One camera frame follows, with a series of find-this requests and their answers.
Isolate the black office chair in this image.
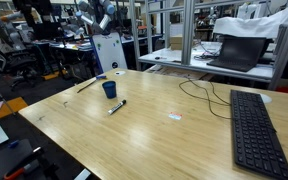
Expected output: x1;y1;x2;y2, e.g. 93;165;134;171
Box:
0;50;37;91

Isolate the red and white sticker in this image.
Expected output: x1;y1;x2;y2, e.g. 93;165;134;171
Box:
169;112;182;120

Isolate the black laptop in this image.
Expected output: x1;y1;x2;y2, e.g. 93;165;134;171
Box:
208;37;266;72

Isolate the aluminium frame shelf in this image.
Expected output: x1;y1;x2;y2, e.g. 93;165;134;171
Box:
136;0;288;90

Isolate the black computer keyboard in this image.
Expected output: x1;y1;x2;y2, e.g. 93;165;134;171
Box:
230;90;288;180

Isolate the blue plastic cup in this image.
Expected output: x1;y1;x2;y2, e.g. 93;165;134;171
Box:
102;81;117;99

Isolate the white cable grommet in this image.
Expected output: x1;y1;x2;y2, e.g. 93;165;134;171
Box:
115;71;126;76

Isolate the black and white marker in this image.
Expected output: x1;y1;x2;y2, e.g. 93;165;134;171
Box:
108;100;126;115

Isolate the white cloth on shelf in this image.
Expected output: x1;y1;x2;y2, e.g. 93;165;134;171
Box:
213;7;288;39

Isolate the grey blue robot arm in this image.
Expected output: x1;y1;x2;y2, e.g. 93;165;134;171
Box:
76;0;115;34

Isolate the black keyboard cable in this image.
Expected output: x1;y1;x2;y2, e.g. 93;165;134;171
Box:
178;78;233;120

